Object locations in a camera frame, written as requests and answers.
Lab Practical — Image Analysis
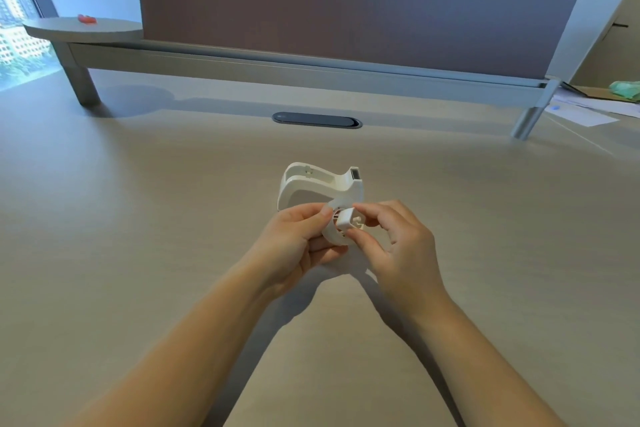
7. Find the small white tape hub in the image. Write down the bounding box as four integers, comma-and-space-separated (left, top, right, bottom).
335, 208, 364, 232

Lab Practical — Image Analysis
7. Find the person's right forearm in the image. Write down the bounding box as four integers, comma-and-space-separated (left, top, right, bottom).
380, 287, 568, 427

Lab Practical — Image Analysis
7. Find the green crumpled bag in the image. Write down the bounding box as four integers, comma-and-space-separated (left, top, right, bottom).
608, 80, 640, 103

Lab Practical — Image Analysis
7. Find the brown cardboard box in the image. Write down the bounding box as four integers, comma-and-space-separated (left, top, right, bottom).
569, 0, 640, 98

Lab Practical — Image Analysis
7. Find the person's left hand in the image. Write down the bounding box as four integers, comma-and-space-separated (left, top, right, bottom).
243, 201, 349, 298

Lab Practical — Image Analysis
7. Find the white tape dispenser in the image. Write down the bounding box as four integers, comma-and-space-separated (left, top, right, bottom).
275, 161, 364, 216

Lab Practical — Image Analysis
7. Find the window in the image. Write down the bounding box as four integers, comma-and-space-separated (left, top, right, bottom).
0, 0, 55, 93

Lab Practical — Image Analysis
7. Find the grey metal shelf leg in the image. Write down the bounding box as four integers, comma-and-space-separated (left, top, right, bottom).
50, 41, 104, 108
509, 76, 562, 140

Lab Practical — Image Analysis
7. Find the person's left forearm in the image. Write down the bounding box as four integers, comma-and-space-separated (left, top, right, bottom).
62, 264, 281, 427

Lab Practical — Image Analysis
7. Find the person's right hand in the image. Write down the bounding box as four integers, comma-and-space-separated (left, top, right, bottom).
348, 199, 452, 315

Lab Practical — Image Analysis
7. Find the round grey shelf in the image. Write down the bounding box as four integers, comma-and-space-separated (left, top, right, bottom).
22, 16, 146, 45

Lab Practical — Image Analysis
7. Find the white paper sheet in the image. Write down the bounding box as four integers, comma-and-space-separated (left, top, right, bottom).
570, 87, 640, 119
542, 91, 621, 128

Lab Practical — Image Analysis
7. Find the grey metal desk shelf rail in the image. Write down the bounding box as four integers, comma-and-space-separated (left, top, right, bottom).
67, 38, 562, 108

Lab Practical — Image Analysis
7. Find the dark oval cable grommet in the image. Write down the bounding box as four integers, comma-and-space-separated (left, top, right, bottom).
271, 112, 363, 130

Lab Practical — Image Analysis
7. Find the white tape roll ring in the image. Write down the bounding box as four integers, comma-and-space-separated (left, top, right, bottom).
320, 199, 362, 248

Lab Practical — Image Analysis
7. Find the grey-brown desk divider panel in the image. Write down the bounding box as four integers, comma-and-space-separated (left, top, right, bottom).
134, 0, 585, 81

